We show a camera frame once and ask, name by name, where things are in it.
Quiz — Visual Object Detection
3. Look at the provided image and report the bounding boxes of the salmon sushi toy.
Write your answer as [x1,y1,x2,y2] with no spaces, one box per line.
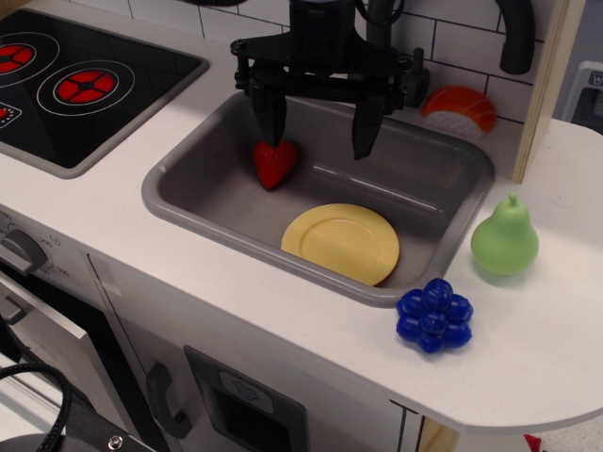
[421,86,497,139]

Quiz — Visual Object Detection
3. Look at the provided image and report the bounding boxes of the wooden side panel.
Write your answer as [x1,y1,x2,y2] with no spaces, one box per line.
[511,0,585,184]

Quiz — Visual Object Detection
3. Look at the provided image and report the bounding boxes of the black toy stove top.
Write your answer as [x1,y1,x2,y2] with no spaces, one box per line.
[1,8,209,179]

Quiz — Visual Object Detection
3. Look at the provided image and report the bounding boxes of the black braided cable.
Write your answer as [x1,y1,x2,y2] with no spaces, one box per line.
[0,362,74,452]

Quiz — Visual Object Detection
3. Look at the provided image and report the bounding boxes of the red toy strawberry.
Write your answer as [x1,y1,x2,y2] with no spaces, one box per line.
[253,140,298,190]

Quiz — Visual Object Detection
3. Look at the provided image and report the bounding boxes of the yellow toy plate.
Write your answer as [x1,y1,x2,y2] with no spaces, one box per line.
[281,203,400,286]

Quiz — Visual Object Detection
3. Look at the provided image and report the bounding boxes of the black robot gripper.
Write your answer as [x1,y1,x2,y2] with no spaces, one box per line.
[231,1,408,160]

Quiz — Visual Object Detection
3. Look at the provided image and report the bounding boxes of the blue toy blueberries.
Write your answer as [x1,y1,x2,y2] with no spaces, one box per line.
[396,278,474,354]

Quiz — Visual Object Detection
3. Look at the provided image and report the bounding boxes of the grey faucet lever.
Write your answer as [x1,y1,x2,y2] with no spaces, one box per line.
[405,48,431,108]

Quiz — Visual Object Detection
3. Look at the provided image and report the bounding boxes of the grey oven knob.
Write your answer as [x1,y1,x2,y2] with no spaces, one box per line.
[1,230,48,276]

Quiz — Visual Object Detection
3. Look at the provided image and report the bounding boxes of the grey toy sink basin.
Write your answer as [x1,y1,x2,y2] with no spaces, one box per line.
[141,93,494,308]

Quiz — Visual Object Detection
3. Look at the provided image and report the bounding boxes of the green toy pear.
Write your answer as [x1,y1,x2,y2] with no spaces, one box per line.
[471,192,540,277]

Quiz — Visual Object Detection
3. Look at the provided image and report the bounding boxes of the dark grey toy faucet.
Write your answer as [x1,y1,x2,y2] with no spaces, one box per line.
[354,0,536,75]

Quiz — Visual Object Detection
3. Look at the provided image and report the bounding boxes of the grey oven door handle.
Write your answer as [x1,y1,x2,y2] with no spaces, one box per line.
[0,297,30,325]

